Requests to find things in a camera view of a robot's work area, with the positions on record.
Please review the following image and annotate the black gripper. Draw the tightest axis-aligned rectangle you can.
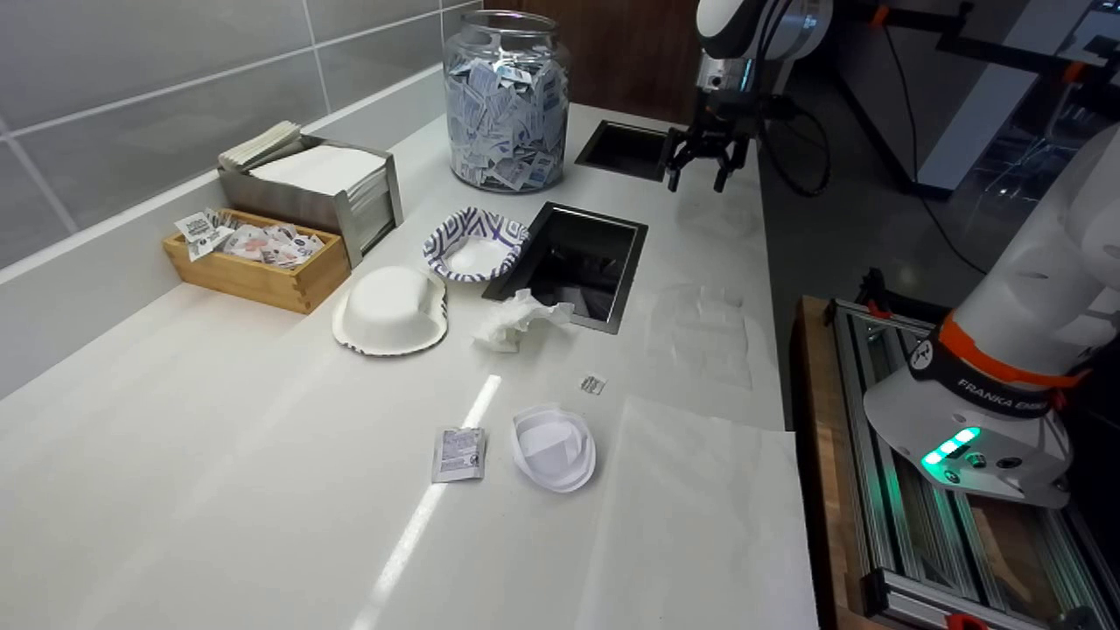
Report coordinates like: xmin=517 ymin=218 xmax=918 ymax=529
xmin=664 ymin=88 xmax=759 ymax=196

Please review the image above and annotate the steel framed trash opening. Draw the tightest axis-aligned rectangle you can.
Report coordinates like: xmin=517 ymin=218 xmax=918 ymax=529
xmin=482 ymin=198 xmax=651 ymax=340

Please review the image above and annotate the glass jar of packets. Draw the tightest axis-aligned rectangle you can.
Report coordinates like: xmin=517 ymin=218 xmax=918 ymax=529
xmin=440 ymin=6 xmax=572 ymax=196

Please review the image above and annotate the white plastic lid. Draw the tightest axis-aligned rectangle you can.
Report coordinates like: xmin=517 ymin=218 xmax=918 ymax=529
xmin=508 ymin=402 xmax=600 ymax=496

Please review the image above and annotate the wooden base board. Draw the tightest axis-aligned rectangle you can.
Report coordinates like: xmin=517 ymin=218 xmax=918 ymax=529
xmin=791 ymin=294 xmax=889 ymax=630

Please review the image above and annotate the plain white paper bowl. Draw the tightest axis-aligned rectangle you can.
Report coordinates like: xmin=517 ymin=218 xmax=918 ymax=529
xmin=329 ymin=261 xmax=452 ymax=360

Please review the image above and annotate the large clear plastic sheet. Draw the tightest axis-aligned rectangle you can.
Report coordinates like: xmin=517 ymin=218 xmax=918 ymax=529
xmin=574 ymin=394 xmax=820 ymax=630

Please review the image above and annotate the small grey packet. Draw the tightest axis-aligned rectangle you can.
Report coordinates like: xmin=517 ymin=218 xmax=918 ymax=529
xmin=427 ymin=422 xmax=490 ymax=487

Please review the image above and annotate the white napkin box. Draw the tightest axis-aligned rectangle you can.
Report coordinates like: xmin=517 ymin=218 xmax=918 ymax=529
xmin=217 ymin=120 xmax=405 ymax=265

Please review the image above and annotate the wooden box of packets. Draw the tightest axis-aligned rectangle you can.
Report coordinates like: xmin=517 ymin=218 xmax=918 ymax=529
xmin=160 ymin=205 xmax=355 ymax=316

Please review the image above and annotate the black camera cable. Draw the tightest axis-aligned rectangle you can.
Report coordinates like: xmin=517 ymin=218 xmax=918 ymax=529
xmin=750 ymin=92 xmax=847 ymax=202

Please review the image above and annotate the aluminium profile frame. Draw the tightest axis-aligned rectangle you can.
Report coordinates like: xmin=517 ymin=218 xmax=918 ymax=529
xmin=834 ymin=294 xmax=1120 ymax=630

